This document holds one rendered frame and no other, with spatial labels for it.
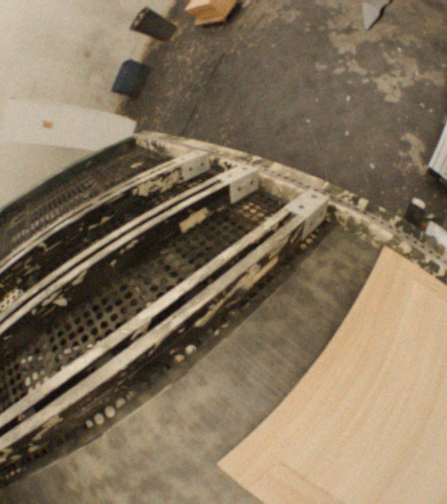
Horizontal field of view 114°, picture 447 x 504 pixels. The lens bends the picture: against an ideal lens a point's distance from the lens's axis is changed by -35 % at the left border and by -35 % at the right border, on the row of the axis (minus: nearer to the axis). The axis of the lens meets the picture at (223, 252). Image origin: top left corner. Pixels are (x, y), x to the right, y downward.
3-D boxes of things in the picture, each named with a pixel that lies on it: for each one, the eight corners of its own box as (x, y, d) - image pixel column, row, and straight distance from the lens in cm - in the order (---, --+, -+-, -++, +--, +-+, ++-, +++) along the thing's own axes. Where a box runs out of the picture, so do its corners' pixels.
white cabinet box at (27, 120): (137, 122, 380) (7, 98, 354) (124, 155, 388) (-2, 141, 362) (125, 117, 437) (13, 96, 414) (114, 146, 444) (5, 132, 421)
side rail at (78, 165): (138, 153, 149) (134, 137, 147) (-14, 245, 153) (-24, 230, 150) (133, 151, 157) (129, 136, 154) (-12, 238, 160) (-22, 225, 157)
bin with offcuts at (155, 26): (183, 20, 438) (152, 2, 420) (169, 43, 420) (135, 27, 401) (169, 24, 482) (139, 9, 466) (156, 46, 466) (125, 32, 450)
